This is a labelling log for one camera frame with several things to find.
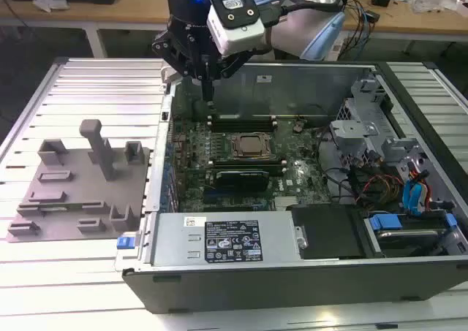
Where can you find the silver CPU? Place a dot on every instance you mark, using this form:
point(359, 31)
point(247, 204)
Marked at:
point(252, 144)

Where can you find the small black adapter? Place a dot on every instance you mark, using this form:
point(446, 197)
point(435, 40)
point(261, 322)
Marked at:
point(373, 17)

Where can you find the silver metal drive cage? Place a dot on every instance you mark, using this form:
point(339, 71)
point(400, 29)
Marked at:
point(351, 130)

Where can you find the black open PC case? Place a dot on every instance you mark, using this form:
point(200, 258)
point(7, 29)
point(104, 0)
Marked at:
point(256, 294)

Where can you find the wooden desk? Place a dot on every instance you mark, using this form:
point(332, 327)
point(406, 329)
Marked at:
point(128, 13)

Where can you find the installed dark RAM stick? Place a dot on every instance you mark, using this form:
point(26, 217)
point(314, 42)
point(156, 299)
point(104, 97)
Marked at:
point(241, 117)

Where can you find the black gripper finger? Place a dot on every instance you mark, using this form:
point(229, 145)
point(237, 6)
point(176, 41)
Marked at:
point(169, 51)
point(230, 68)

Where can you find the black plastic shroud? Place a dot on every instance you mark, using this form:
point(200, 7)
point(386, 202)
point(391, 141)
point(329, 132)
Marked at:
point(329, 232)

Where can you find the blue case latch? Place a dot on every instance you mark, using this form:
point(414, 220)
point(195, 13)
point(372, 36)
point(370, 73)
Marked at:
point(126, 243)

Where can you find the black graphics card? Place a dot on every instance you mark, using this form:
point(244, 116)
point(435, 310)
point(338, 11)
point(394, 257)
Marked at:
point(241, 180)

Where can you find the grey plastic parts rack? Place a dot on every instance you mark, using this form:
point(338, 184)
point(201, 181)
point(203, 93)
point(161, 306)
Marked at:
point(84, 192)

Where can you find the crumpled white paper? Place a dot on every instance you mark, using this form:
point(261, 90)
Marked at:
point(49, 2)

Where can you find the small silver heatsink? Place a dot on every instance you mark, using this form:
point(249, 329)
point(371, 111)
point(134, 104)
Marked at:
point(285, 202)

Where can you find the hard disk in blue carrier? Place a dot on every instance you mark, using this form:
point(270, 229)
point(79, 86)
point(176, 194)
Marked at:
point(384, 223)

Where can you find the white sticker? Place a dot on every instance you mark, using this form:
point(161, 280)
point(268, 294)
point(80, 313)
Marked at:
point(264, 78)

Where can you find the silver power supply unit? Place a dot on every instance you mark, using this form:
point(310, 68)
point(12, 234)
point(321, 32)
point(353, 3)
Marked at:
point(172, 236)

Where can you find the green motherboard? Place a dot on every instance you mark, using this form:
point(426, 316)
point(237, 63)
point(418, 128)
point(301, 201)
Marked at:
point(292, 163)

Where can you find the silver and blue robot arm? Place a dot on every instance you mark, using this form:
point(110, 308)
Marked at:
point(292, 35)

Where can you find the black RAM slot bank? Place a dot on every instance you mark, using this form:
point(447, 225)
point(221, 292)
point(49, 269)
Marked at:
point(248, 167)
point(241, 124)

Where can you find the round coin battery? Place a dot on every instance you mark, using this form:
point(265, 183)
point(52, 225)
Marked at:
point(298, 127)

